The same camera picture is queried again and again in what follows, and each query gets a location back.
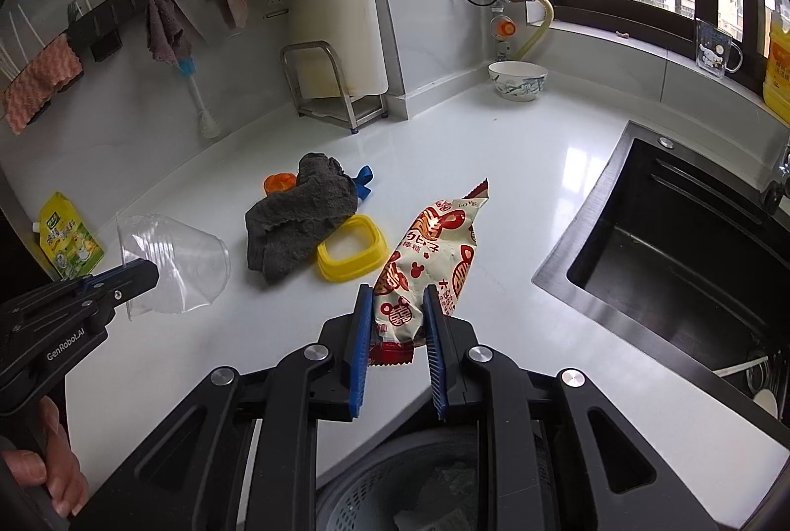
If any chrome faucet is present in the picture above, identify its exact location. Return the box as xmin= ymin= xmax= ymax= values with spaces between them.
xmin=760 ymin=136 xmax=790 ymax=214

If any white bottle brush blue collar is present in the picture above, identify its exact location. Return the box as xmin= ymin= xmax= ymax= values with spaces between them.
xmin=176 ymin=50 xmax=222 ymax=140

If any red and white snack packet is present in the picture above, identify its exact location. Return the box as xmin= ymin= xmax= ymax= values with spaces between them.
xmin=368 ymin=177 xmax=491 ymax=368

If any pale yellow hose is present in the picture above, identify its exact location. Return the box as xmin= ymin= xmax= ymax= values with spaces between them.
xmin=512 ymin=0 xmax=556 ymax=63

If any orange round lid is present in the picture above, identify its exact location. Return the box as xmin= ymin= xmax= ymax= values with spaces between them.
xmin=264 ymin=171 xmax=300 ymax=195

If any clear plastic cup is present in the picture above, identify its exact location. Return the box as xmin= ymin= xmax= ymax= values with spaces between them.
xmin=116 ymin=213 xmax=232 ymax=319

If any pink sponge cloth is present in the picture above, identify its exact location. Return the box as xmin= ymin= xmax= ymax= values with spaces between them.
xmin=1 ymin=38 xmax=84 ymax=136

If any black kitchen sink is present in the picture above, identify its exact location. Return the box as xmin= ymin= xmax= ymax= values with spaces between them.
xmin=532 ymin=120 xmax=790 ymax=446

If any yellow square frame lid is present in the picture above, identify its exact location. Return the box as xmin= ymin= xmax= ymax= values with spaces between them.
xmin=316 ymin=214 xmax=390 ymax=283

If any metal rack stand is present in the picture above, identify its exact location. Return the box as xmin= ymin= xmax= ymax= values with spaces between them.
xmin=280 ymin=40 xmax=390 ymax=137

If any small orange capped bottle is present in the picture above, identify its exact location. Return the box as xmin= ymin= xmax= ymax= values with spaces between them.
xmin=490 ymin=6 xmax=516 ymax=60

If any clear glass mug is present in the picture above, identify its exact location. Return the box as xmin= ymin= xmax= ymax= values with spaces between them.
xmin=696 ymin=18 xmax=745 ymax=78

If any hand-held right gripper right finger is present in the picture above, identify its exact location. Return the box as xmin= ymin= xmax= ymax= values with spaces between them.
xmin=423 ymin=284 xmax=729 ymax=531

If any person's left hand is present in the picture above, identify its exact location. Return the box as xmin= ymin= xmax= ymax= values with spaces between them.
xmin=0 ymin=395 xmax=90 ymax=518

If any white patterned bowl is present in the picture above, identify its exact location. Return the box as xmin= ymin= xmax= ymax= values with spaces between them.
xmin=487 ymin=60 xmax=550 ymax=103

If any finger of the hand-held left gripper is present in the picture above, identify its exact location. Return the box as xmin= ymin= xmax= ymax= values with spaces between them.
xmin=74 ymin=258 xmax=161 ymax=322

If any yellow oil bottle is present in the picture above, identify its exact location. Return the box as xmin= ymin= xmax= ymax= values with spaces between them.
xmin=762 ymin=0 xmax=790 ymax=128

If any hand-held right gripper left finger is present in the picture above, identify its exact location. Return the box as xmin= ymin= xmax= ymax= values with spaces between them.
xmin=74 ymin=285 xmax=375 ymax=531

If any white round dish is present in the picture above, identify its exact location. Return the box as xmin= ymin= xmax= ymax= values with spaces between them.
xmin=750 ymin=388 xmax=780 ymax=417

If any yellow seasoning pouch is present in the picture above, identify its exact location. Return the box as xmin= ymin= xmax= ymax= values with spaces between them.
xmin=32 ymin=191 xmax=106 ymax=280

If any dark grey cloth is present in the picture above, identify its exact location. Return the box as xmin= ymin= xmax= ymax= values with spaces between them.
xmin=245 ymin=152 xmax=360 ymax=285

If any grey perforated trash basket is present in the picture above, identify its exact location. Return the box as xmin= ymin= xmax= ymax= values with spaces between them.
xmin=315 ymin=426 xmax=556 ymax=531

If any brown hanging cloth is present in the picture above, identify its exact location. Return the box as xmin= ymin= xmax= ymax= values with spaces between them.
xmin=146 ymin=0 xmax=192 ymax=66

